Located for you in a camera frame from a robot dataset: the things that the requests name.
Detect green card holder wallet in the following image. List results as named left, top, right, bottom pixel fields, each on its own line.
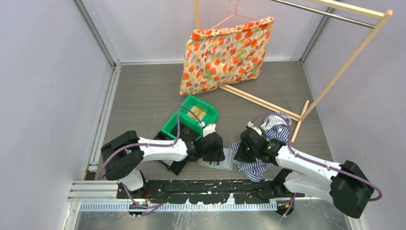
left=198, top=148, right=235, bottom=171

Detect blue white striped cloth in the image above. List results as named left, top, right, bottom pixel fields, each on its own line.
left=235, top=113, right=292, bottom=182

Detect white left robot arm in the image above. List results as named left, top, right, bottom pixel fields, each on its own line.
left=98, top=131, right=225, bottom=198

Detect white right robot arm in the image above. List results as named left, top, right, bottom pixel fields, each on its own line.
left=239, top=127, right=375, bottom=219

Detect gold card in bin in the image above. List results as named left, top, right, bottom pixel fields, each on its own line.
left=191, top=106, right=206, bottom=120

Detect green plastic bin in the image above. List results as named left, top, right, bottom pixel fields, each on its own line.
left=161, top=95, right=220, bottom=139

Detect black plastic tray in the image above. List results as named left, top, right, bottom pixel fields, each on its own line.
left=154, top=130, right=200, bottom=175

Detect floral orange pillowcase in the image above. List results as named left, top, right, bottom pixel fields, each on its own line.
left=180, top=17, right=274, bottom=95

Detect metal rack rod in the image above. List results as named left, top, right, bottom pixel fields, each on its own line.
left=271, top=0, right=375, bottom=29

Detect wooden clothes rack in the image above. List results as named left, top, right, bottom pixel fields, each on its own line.
left=194, top=0, right=393, bottom=138

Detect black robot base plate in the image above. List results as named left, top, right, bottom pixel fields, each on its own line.
left=130, top=179, right=293, bottom=205

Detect aluminium frame rail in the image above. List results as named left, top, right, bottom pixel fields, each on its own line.
left=72, top=0, right=122, bottom=140

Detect pink wire hanger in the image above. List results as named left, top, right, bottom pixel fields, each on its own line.
left=210, top=0, right=259, bottom=30

